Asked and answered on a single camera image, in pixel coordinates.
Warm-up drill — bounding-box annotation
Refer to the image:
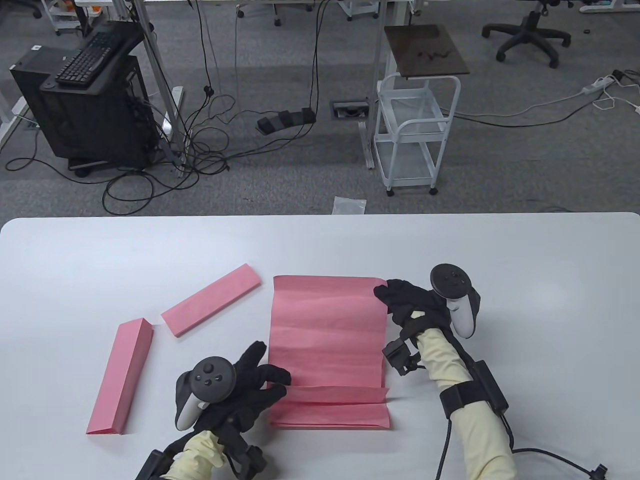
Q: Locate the person's left hand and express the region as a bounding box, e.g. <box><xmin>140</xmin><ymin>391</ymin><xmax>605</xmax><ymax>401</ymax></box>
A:
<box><xmin>192</xmin><ymin>341</ymin><xmax>292</xmax><ymax>453</ymax></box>

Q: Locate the person's right hand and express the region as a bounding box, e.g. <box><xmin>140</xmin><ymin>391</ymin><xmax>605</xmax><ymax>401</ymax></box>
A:
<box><xmin>374</xmin><ymin>279</ymin><xmax>451</xmax><ymax>346</ymax></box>

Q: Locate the person's right forearm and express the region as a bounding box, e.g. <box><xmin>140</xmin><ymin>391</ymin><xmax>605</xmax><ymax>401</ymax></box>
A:
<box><xmin>415</xmin><ymin>327</ymin><xmax>518</xmax><ymax>480</ymax></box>

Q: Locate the person's left forearm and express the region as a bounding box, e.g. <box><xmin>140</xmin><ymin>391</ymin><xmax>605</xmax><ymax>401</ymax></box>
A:
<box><xmin>165</xmin><ymin>431</ymin><xmax>226</xmax><ymax>480</ymax></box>

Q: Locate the black and white controller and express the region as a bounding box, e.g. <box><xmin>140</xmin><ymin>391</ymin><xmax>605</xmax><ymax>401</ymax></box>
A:
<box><xmin>430</xmin><ymin>263</ymin><xmax>482</xmax><ymax>340</ymax></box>
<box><xmin>175</xmin><ymin>356</ymin><xmax>236</xmax><ymax>431</ymax></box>

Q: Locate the clear plastic bag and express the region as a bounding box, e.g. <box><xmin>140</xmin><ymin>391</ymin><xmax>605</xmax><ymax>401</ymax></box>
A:
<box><xmin>332</xmin><ymin>196</ymin><xmax>368</xmax><ymax>216</ymax></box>

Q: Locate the white utility trolley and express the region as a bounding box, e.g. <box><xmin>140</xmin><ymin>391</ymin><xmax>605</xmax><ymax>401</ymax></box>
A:
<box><xmin>373</xmin><ymin>73</ymin><xmax>462</xmax><ymax>197</ymax></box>

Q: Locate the metal floor socket box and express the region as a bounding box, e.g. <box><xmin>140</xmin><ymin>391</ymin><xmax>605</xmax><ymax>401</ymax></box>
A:
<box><xmin>331</xmin><ymin>100</ymin><xmax>371</xmax><ymax>120</ymax></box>

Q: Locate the black foot pedal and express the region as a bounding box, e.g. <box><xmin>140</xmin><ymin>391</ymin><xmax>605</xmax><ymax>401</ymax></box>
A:
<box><xmin>256</xmin><ymin>107</ymin><xmax>317</xmax><ymax>135</ymax></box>

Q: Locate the brown wooden board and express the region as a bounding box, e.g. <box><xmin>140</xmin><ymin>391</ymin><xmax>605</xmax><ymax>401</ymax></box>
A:
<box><xmin>383</xmin><ymin>23</ymin><xmax>471</xmax><ymax>80</ymax></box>

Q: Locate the white power strip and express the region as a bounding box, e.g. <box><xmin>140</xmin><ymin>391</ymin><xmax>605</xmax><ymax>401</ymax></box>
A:
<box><xmin>581</xmin><ymin>75</ymin><xmax>617</xmax><ymax>96</ymax></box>

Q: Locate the black office chair base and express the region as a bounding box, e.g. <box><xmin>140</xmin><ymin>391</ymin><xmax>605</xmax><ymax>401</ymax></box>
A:
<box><xmin>481</xmin><ymin>0</ymin><xmax>573</xmax><ymax>69</ymax></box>

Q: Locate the white trolley base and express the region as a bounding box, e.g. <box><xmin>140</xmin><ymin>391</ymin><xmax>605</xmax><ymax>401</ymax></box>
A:
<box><xmin>337</xmin><ymin>0</ymin><xmax>381</xmax><ymax>21</ymax></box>

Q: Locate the black computer tower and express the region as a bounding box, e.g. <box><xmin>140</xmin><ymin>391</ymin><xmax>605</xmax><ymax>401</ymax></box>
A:
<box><xmin>10</xmin><ymin>20</ymin><xmax>157</xmax><ymax>175</ymax></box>

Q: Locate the white desk foot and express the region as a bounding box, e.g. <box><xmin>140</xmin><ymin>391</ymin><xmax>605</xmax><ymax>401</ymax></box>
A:
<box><xmin>579</xmin><ymin>0</ymin><xmax>640</xmax><ymax>14</ymax></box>
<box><xmin>0</xmin><ymin>75</ymin><xmax>32</xmax><ymax>151</ymax></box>

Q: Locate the black keyboard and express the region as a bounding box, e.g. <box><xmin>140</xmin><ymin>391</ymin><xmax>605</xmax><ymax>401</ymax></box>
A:
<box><xmin>54</xmin><ymin>30</ymin><xmax>130</xmax><ymax>87</ymax></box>

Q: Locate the white shelf cart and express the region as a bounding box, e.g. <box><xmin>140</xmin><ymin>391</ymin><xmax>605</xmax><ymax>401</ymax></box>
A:
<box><xmin>40</xmin><ymin>0</ymin><xmax>83</xmax><ymax>36</ymax></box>

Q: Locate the black chair caster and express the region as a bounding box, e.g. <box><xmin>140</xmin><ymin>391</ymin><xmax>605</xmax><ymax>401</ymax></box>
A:
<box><xmin>0</xmin><ymin>0</ymin><xmax>43</xmax><ymax>19</ymax></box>

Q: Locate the black arm strap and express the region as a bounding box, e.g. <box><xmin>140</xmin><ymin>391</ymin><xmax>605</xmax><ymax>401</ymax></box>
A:
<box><xmin>440</xmin><ymin>385</ymin><xmax>483</xmax><ymax>420</ymax></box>

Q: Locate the dark floor cable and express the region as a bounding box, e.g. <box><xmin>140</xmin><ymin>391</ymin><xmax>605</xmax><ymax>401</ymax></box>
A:
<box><xmin>452</xmin><ymin>90</ymin><xmax>596</xmax><ymax>127</ymax></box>

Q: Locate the black cable with connector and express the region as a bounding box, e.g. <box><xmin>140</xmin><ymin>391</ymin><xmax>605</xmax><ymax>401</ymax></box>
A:
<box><xmin>435</xmin><ymin>415</ymin><xmax>608</xmax><ymax>480</ymax></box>

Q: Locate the white floor cable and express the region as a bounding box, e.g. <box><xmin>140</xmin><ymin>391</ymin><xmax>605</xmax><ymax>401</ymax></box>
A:
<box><xmin>592</xmin><ymin>80</ymin><xmax>640</xmax><ymax>115</ymax></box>

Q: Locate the tangle of black floor cables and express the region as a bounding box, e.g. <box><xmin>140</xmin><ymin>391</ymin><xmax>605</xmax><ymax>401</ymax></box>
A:
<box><xmin>5</xmin><ymin>0</ymin><xmax>333</xmax><ymax>217</ymax></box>

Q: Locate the grey desk leg frame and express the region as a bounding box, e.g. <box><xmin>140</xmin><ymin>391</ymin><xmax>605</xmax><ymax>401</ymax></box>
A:
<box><xmin>111</xmin><ymin>0</ymin><xmax>190</xmax><ymax>178</ymax></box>

